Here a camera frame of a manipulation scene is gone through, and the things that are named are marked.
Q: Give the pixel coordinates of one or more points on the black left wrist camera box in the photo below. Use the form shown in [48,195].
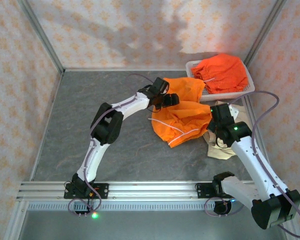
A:
[160,85]

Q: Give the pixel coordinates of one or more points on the aluminium frame corner post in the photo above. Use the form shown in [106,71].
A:
[267,25]
[43,37]

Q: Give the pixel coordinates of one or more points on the beige shorts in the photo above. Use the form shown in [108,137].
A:
[220,152]

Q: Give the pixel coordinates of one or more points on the light orange shorts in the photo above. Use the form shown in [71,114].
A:
[185,117]

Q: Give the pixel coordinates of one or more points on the white plastic mesh basket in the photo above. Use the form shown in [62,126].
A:
[227,97]

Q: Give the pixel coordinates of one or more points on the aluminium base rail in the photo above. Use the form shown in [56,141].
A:
[152,190]

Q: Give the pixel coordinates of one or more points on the small lit status connector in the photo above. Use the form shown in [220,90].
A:
[94,215]

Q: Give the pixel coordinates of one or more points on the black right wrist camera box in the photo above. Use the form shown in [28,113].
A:
[221,114]

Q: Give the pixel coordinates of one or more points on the grey metal lower panel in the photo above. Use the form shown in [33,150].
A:
[152,227]

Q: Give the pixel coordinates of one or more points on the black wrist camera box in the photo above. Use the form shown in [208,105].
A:
[221,114]
[160,85]

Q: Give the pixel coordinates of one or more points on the red-orange shorts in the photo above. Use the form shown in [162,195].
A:
[222,72]

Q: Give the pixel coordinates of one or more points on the aluminium lower frame post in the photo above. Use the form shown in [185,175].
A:
[290,226]
[15,222]

